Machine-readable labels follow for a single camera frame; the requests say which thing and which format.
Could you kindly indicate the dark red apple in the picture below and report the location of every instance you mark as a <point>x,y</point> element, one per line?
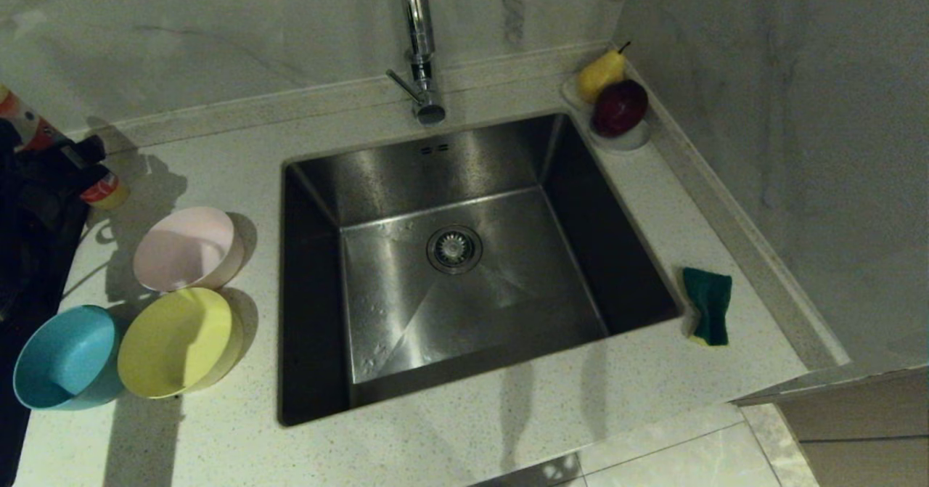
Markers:
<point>619,108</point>

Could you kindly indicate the chrome faucet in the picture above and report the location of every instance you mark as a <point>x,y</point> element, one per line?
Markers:
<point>419,22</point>

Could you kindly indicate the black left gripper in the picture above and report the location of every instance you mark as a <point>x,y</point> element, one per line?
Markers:
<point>36,182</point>

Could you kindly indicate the black induction cooktop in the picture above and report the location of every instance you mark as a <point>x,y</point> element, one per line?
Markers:
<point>14,436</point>

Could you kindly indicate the orange white dish soap bottle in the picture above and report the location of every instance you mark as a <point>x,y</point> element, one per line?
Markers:
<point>109,191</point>

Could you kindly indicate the beige wooden cabinet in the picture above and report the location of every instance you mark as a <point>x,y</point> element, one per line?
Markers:
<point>864,429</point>

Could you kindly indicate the small white fruit dish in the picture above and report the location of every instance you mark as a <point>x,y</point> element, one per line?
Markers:
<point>631,142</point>

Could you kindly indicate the yellow pear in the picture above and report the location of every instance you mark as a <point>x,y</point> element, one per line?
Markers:
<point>599,75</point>

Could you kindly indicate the green and yellow sponge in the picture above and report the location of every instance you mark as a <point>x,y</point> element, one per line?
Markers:
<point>709,300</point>

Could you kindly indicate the blue plastic bowl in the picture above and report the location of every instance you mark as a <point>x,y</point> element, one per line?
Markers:
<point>65,360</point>

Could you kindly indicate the stainless steel sink basin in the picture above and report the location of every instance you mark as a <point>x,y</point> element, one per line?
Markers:
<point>508,168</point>

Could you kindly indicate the round metal drain strainer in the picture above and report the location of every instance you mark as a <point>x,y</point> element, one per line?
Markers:
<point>454,249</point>

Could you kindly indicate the yellow plastic bowl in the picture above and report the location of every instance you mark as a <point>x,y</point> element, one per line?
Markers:
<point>174,342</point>

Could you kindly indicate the pink plastic bowl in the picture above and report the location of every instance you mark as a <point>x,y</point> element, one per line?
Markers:
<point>185,251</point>

